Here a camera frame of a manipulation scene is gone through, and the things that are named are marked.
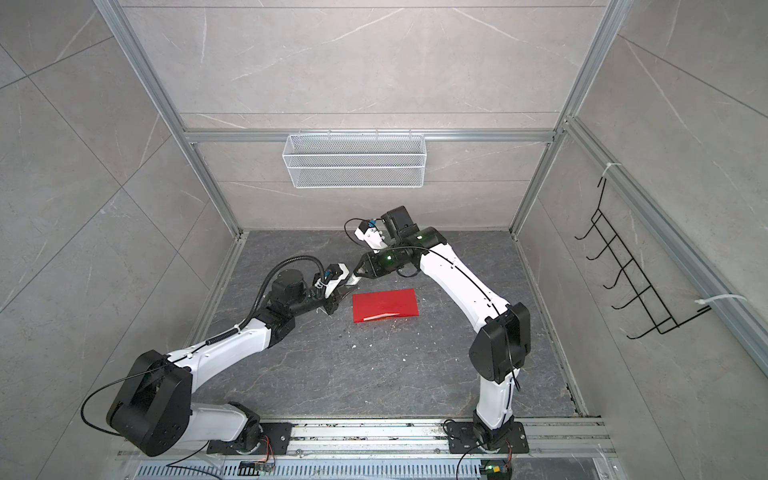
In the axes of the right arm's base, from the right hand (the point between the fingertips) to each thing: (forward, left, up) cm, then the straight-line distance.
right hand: (360, 269), depth 79 cm
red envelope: (+2, -6, -23) cm, 24 cm away
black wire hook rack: (-8, -63, +9) cm, 64 cm away
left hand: (0, +2, -2) cm, 4 cm away
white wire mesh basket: (+42, +3, +6) cm, 43 cm away
